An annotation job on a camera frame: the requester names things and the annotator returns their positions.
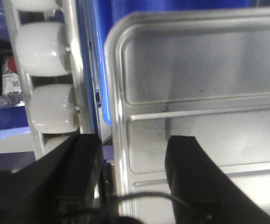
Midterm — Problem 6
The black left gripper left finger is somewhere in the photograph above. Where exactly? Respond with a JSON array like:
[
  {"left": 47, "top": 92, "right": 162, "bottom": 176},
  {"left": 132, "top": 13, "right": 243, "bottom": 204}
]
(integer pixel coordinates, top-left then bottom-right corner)
[{"left": 0, "top": 134, "right": 102, "bottom": 224}]

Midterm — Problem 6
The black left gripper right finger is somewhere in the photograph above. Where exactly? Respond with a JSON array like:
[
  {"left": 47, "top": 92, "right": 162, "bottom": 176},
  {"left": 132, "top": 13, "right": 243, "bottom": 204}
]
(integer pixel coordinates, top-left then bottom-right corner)
[{"left": 165, "top": 135, "right": 270, "bottom": 224}]

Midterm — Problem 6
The small silver ribbed tray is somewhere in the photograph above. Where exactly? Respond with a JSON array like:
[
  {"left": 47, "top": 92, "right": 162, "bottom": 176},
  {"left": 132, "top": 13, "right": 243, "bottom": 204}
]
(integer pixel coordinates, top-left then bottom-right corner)
[{"left": 105, "top": 7, "right": 270, "bottom": 215}]

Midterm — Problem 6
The blue bin lower left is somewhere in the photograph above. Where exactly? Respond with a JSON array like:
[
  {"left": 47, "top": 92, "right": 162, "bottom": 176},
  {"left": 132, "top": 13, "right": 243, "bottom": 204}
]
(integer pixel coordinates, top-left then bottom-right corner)
[{"left": 0, "top": 0, "right": 112, "bottom": 143}]

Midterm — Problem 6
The left white roller track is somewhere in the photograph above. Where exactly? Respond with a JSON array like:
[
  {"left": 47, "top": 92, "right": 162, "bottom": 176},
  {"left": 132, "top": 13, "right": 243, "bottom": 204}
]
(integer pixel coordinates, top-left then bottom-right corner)
[{"left": 3, "top": 0, "right": 93, "bottom": 159}]

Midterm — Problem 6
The black cable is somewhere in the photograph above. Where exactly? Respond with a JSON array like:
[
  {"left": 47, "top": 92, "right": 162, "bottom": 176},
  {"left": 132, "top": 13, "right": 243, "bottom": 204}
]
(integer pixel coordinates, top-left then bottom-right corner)
[{"left": 74, "top": 191, "right": 210, "bottom": 220}]

